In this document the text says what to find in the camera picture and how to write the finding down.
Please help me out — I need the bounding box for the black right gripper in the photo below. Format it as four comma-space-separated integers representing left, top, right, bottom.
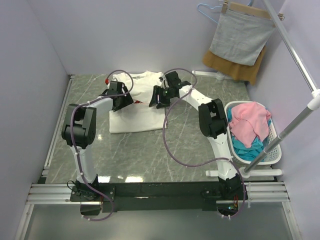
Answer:
148, 85, 174, 110

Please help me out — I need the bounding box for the white t-shirt red print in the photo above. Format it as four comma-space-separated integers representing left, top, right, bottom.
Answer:
109, 71, 165, 134

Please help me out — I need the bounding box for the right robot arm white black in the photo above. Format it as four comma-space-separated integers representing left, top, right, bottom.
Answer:
149, 68, 247, 200

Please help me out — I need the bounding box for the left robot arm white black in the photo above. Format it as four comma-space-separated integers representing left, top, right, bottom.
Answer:
61, 80, 134, 201

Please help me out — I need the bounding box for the brown hanging cloth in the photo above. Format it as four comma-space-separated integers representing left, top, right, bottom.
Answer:
202, 46, 267, 86

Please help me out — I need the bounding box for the pink garment in basket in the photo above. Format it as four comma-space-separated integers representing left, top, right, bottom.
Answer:
229, 101, 272, 148

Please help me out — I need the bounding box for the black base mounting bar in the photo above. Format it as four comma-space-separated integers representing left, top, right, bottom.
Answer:
69, 181, 249, 216

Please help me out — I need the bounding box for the white laundry basket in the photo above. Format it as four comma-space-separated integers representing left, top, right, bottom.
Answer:
224, 100, 282, 166

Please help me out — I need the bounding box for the grey hanging cloth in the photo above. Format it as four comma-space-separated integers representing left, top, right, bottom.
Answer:
209, 9, 275, 66

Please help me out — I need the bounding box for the teal garment in basket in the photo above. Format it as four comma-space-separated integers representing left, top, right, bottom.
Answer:
228, 116, 267, 162

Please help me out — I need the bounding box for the wooden clip hanger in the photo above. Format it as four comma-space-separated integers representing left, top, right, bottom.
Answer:
221, 0, 272, 20

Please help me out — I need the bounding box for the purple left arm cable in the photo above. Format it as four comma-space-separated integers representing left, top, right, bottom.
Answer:
71, 69, 135, 222

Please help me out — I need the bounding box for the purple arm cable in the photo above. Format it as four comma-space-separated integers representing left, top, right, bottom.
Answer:
71, 69, 135, 222
161, 67, 247, 219

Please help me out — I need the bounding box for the white bracket on table rear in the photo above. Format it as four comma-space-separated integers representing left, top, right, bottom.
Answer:
192, 70, 233, 81

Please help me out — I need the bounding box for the white bracket on table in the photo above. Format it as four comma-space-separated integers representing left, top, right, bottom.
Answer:
205, 169, 283, 179
192, 70, 233, 81

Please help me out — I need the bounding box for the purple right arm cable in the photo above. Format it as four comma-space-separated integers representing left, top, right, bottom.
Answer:
161, 67, 247, 219

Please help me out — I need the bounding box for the blue wire hanger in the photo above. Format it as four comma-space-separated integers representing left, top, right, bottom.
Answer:
196, 3, 222, 24

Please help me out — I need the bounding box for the white bracket on table front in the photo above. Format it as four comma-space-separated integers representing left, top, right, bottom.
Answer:
205, 169, 283, 179

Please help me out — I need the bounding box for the aluminium rail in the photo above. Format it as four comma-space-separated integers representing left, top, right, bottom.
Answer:
25, 182, 290, 205

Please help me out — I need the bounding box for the silver metal pole frame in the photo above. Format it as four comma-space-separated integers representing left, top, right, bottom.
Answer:
248, 0, 320, 179

